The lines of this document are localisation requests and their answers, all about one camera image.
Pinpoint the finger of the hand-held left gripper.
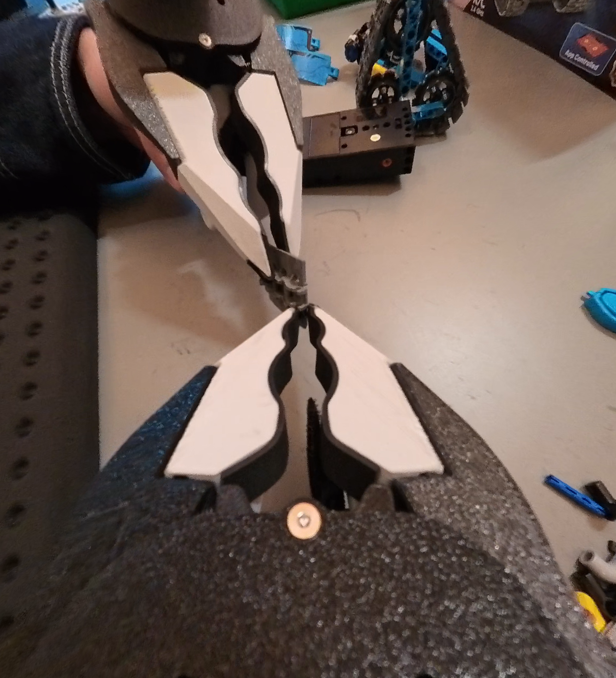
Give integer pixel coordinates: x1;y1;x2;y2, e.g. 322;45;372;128
143;71;274;280
235;71;304;266

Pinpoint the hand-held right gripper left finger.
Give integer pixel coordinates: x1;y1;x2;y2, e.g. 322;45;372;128
165;307;307;500

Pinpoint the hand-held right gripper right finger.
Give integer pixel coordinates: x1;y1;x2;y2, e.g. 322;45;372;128
307;307;444;503

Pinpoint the grey toy track chain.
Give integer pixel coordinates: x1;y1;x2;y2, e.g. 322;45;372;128
259;243;310;332

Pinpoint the pile of plastic building pieces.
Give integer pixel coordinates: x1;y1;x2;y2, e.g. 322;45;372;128
544;474;616;673

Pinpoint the person's left forearm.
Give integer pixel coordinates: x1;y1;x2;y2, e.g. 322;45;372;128
0;13;152;201

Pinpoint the person's left hand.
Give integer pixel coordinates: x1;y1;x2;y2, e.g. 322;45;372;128
77;26;186;192

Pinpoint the black control box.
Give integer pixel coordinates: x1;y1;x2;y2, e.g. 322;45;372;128
303;100;417;189

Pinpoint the blue curved panel piece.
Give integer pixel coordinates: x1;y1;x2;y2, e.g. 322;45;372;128
275;24;341;87

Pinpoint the green plastic bin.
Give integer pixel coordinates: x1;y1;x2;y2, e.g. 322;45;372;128
267;0;343;18

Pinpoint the blue tracked toy robot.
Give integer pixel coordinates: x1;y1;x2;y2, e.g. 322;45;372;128
344;0;471;134

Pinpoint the black studded pad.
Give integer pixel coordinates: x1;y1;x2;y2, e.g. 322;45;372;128
0;212;102;678

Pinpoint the large robot kit box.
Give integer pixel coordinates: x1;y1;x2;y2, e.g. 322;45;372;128
448;0;616;104

